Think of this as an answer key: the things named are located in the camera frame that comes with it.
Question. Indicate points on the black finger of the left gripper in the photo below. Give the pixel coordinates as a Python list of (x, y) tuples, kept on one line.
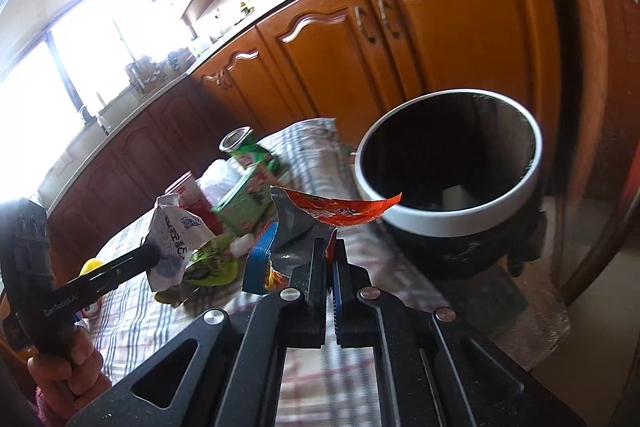
[(89, 288)]

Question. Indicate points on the black trash bin white rim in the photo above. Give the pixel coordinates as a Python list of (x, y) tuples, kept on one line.
[(467, 167)]

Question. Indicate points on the red drink carton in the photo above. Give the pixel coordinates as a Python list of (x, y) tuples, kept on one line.
[(192, 198)]

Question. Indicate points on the orange-red snack wrapper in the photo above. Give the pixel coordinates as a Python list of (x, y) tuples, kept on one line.
[(341, 213)]

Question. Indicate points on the green kiwi snack wrapper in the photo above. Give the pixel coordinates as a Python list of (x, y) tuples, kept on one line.
[(211, 266)]

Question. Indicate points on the white crumpled tissue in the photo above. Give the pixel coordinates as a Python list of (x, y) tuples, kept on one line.
[(242, 245)]

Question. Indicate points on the green drink carton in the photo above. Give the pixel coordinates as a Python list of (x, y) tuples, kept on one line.
[(242, 207)]

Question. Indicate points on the white milk carton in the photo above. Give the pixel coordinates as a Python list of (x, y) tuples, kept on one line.
[(177, 233)]

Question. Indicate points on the wooden lower kitchen cabinets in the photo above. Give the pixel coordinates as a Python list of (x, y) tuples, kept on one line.
[(352, 60)]

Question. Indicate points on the blue snack wrapper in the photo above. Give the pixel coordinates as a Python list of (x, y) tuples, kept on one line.
[(260, 278)]

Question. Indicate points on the yellow round scrubber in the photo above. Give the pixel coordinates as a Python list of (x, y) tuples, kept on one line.
[(90, 265)]

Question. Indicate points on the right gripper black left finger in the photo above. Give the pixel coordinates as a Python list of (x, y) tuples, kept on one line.
[(223, 369)]

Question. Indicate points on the crushed green soda can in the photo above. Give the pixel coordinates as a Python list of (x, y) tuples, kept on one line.
[(241, 145)]

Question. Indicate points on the kitchen sink faucet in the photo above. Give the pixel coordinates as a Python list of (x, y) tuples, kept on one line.
[(135, 79)]

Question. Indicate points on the white foam fruit net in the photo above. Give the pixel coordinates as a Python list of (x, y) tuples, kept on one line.
[(218, 179)]

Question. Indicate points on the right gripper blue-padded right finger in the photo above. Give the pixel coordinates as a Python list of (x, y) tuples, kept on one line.
[(434, 368)]

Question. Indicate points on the person's left hand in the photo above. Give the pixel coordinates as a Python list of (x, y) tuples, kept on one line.
[(67, 385)]

